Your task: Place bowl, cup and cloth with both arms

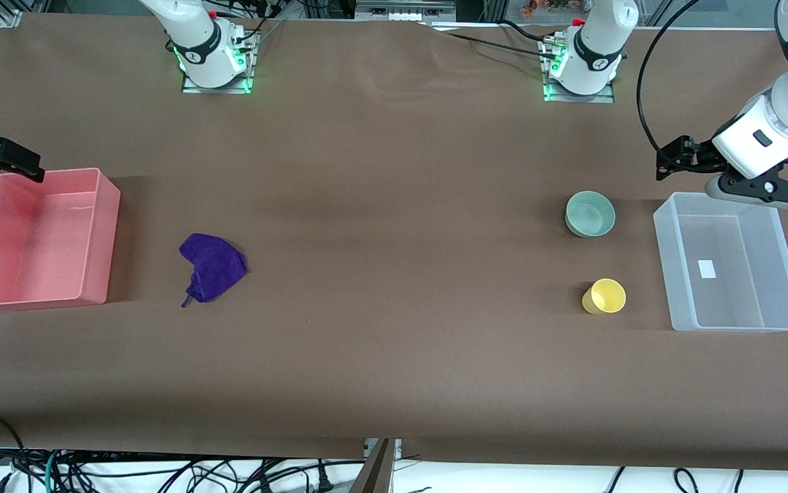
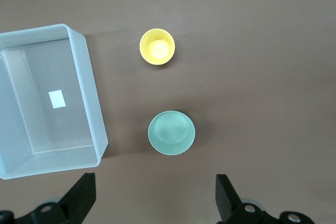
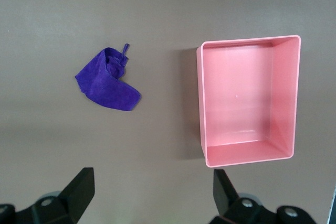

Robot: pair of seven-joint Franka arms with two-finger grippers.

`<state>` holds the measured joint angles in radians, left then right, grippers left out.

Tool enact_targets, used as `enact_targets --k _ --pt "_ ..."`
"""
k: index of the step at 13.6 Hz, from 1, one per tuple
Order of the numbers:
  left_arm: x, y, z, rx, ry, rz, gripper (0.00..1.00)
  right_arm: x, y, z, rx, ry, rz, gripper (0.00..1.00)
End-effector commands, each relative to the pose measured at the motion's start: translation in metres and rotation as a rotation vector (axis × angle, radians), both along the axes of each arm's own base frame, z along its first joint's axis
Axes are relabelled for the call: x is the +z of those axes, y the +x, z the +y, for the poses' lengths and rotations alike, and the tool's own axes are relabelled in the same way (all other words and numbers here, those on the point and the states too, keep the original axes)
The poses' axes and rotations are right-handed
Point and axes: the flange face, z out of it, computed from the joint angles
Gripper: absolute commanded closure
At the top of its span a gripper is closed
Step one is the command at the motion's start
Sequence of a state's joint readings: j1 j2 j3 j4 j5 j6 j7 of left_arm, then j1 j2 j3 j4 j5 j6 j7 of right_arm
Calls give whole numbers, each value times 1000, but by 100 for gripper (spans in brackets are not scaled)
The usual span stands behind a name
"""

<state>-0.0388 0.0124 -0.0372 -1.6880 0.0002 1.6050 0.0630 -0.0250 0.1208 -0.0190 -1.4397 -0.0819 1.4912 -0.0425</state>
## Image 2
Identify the yellow cup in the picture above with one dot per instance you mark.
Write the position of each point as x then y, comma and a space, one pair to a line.
157, 48

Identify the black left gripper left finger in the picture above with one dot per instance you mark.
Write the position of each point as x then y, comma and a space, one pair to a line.
78, 197

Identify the green cup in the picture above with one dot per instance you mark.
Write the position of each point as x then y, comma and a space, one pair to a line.
170, 132

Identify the white label in translucent bin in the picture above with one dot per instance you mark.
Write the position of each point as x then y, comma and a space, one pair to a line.
57, 99

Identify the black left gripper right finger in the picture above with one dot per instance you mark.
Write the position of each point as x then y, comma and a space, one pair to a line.
228, 200

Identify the translucent plastic bin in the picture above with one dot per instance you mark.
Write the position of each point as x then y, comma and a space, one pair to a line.
86, 77

